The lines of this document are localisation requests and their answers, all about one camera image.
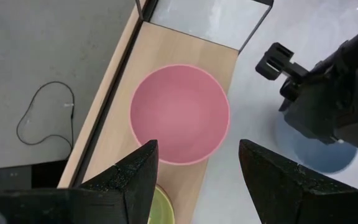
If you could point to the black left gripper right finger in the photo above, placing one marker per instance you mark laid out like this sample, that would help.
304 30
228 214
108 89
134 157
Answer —
291 193

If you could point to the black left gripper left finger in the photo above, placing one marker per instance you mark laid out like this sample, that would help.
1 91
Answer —
110 199

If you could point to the large blue plastic bowl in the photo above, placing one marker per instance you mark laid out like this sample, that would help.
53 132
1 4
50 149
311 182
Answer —
322 158

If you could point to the small green plastic bowl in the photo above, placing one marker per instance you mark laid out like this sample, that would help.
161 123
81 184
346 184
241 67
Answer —
163 208

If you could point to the large pink plastic bowl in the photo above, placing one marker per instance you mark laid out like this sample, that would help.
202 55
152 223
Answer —
179 112

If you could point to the black table frame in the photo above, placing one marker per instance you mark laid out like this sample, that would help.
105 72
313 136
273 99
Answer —
110 93

